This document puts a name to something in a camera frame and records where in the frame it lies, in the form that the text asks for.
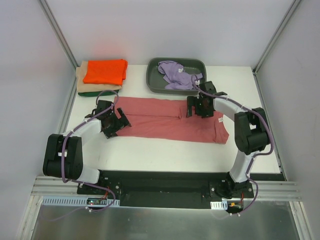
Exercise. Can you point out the lavender crumpled t shirt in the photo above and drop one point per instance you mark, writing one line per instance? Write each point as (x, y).
(175, 75)

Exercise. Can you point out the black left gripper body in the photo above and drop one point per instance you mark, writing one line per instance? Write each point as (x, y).
(115, 124)

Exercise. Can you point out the left aluminium frame post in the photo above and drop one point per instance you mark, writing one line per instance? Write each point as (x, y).
(58, 32)

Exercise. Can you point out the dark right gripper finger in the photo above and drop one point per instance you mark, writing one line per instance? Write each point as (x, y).
(207, 112)
(191, 106)

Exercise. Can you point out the dark green plastic bin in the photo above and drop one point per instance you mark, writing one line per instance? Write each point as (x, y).
(156, 82)

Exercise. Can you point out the pink t shirt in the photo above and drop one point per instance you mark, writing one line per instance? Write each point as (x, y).
(167, 119)

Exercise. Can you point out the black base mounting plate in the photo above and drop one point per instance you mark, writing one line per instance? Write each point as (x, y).
(160, 189)

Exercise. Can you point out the aluminium frame post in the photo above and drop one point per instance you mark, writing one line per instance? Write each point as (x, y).
(58, 32)
(278, 32)

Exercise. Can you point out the right white cable duct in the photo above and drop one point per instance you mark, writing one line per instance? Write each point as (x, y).
(226, 205)

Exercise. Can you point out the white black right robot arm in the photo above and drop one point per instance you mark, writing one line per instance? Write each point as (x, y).
(251, 133)

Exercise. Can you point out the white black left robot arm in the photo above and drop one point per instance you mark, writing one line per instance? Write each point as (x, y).
(64, 157)

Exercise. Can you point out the orange folded t shirt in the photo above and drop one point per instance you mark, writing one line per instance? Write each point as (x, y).
(106, 72)

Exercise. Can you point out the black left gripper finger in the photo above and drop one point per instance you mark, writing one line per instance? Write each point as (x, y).
(110, 131)
(123, 118)

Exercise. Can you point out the left white cable duct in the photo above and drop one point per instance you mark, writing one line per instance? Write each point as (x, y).
(79, 202)

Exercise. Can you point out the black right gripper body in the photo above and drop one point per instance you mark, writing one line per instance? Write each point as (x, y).
(196, 107)

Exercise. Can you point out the right aluminium frame post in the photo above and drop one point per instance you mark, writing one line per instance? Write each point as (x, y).
(278, 32)

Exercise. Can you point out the dark green folded t shirt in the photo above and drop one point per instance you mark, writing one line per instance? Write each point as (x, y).
(95, 94)

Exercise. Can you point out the beige folded t shirt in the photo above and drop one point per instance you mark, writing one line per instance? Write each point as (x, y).
(82, 87)

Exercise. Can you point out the white cable duct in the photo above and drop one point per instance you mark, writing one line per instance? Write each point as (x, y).
(226, 205)
(79, 202)

